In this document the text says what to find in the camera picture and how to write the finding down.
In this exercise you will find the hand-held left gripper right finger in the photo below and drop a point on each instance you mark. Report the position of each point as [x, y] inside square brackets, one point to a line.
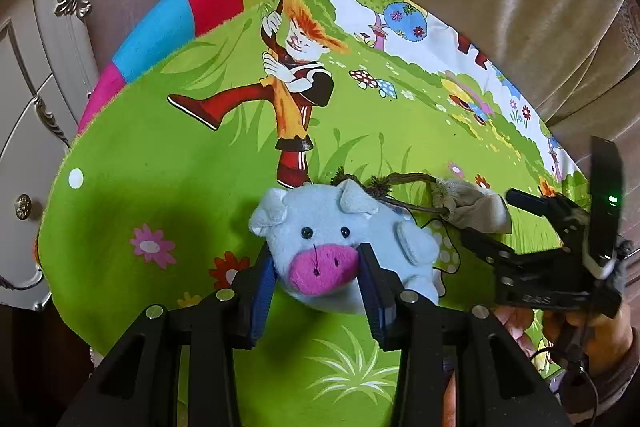
[375, 307]

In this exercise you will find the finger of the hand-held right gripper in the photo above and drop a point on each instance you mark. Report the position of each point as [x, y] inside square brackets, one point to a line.
[495, 252]
[540, 204]

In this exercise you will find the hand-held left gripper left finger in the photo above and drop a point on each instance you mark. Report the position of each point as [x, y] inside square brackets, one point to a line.
[257, 307]

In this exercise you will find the blue plush pig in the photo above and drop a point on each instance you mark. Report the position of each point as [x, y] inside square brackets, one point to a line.
[320, 232]

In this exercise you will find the person's right forearm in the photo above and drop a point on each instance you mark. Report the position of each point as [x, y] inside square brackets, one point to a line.
[615, 377]

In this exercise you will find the person's right hand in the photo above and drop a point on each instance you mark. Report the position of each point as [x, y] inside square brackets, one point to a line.
[515, 319]

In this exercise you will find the green cartoon printed blanket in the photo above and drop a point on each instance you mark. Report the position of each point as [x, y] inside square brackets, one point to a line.
[150, 157]

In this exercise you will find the white ornate cabinet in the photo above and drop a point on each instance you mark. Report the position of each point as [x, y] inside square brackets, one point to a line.
[30, 107]

